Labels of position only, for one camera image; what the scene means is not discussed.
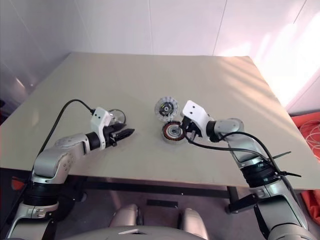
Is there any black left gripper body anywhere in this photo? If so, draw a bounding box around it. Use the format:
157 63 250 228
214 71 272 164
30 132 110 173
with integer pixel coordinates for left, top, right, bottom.
103 124 123 148

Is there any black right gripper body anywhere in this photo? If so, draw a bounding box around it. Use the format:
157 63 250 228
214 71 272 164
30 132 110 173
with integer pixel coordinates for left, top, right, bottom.
186 121 204 140

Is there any silver spoked rotor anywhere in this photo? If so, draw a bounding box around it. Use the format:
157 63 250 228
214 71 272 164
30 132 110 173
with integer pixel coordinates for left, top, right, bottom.
109 108 127 126

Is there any round silver motor housing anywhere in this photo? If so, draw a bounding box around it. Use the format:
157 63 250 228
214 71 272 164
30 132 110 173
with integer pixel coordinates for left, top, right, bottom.
159 120 187 145

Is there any round spoked motor lid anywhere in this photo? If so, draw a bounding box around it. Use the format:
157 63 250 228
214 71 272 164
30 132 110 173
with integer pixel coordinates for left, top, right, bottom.
154 96 180 123

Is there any rounded grey metallic shape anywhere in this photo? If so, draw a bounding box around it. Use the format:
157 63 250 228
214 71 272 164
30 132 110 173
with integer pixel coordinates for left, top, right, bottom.
112 203 143 230
179 207 208 240

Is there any black zip tie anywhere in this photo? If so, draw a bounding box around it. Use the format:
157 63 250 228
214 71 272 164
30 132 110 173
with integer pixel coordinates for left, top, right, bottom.
274 169 303 179
271 150 292 161

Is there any grey robot chest panel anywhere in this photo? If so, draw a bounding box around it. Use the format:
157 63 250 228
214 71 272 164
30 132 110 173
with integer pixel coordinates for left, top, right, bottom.
74 224 208 240

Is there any orange fabric bag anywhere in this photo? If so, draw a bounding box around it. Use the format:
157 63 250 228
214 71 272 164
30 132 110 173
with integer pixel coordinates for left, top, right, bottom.
291 111 320 227

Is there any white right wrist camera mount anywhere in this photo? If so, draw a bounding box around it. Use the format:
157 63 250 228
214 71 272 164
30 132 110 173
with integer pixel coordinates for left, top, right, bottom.
181 99 216 139

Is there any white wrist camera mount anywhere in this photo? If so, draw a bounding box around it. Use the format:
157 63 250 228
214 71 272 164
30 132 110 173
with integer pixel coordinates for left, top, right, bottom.
181 99 216 139
90 106 113 151

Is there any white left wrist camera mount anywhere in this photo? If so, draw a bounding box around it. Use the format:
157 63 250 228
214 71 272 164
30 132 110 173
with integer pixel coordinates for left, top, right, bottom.
90 106 113 151

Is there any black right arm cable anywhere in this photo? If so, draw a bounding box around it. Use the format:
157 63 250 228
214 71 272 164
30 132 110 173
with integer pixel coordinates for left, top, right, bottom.
186 131 305 208

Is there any white coiled cable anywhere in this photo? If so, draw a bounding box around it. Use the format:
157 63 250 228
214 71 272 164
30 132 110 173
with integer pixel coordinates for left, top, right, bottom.
299 119 320 156

